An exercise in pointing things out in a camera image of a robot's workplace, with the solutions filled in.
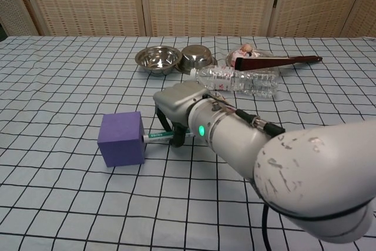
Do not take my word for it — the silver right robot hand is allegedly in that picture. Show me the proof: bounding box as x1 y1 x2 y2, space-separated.
153 80 211 148

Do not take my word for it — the green and black marker pen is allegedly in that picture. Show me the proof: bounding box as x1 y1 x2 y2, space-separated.
142 132 194 143

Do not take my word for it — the purple foam cube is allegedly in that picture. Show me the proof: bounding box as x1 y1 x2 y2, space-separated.
98 111 146 168

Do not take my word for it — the upright steel bowl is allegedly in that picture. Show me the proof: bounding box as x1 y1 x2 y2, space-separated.
135 45 182 77

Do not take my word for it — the overturned steel bowl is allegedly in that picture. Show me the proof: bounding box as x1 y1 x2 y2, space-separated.
175 44 219 74

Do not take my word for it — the clear plastic water bottle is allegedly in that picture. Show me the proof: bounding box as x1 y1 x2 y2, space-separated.
189 66 279 98

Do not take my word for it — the clear plate with pink dessert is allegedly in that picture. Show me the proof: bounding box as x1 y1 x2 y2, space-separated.
225 43 281 77

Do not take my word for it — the woven folding screen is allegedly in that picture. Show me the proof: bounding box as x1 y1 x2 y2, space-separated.
0 0 376 38

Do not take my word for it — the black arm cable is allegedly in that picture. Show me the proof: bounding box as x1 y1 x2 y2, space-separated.
262 203 276 251

